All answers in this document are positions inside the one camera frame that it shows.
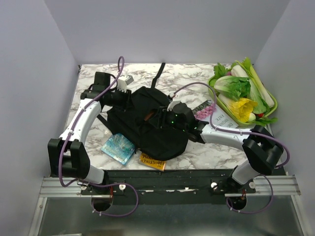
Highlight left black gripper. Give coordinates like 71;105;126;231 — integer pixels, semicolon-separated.
106;86;137;113

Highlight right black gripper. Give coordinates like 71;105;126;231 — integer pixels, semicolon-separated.
148;105;187;132

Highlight black backpack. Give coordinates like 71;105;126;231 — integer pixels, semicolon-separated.
99;63;188;161

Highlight brown leather wallet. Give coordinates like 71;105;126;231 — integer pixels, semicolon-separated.
144;110;156;121

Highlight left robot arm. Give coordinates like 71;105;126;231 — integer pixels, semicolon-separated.
48;72;133;194

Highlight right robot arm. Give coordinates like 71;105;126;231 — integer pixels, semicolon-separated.
149;102;284;193

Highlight white book pink flowers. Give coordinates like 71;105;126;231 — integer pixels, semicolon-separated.
192;100;238;128

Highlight teal fantasy book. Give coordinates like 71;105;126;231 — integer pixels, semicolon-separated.
101;134;136;165

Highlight orange treehouse book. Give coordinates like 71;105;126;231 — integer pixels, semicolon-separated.
139;153;166;171

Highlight napa cabbage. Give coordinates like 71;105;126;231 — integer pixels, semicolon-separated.
214;76;251;101

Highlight yellow flower vegetable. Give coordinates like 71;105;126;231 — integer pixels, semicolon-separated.
229;98;258;122

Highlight green vegetable tray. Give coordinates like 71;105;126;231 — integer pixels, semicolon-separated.
206;73;279;127

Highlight white daikon radish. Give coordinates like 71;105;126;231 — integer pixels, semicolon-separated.
231;65;249;78

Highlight green celery stalk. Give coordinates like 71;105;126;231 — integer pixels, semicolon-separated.
236;58;275;108

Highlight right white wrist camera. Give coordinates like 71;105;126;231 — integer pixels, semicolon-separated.
167;100;181;111

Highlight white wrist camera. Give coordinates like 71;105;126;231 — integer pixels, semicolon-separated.
167;100;181;111
117;75;134;92

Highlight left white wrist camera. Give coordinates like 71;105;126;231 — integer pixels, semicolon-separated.
117;75;134;92

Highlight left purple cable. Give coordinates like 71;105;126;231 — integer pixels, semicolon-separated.
58;56;139;218

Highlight purple cable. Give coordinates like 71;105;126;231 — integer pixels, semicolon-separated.
58;56;139;218
167;82;290;214

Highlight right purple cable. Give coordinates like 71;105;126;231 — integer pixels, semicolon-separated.
167;82;290;214

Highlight aluminium mounting rail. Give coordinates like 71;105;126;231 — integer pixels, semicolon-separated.
39;176;301;198

